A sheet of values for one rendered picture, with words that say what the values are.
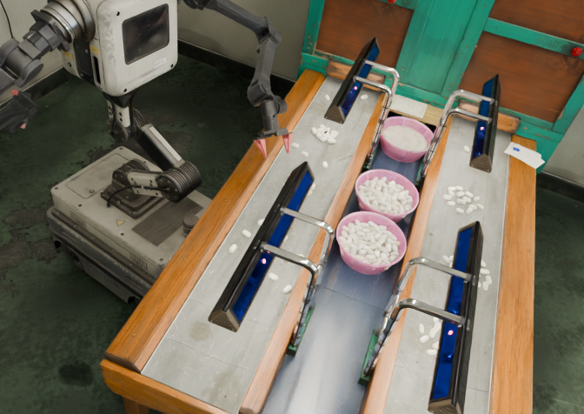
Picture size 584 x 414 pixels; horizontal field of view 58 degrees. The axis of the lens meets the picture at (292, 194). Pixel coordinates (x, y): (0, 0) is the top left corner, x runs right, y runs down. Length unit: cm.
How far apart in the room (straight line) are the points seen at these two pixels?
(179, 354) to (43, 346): 106
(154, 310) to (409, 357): 81
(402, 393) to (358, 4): 175
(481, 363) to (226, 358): 81
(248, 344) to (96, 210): 103
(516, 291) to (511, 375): 35
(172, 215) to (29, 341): 83
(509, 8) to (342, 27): 76
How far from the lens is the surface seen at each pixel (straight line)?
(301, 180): 162
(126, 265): 233
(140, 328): 167
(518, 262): 216
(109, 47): 176
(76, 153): 342
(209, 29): 412
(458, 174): 246
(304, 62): 284
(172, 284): 175
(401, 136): 255
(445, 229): 217
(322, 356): 176
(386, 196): 220
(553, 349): 305
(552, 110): 279
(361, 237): 201
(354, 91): 213
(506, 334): 193
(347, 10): 267
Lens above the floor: 219
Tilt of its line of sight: 44 degrees down
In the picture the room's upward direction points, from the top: 11 degrees clockwise
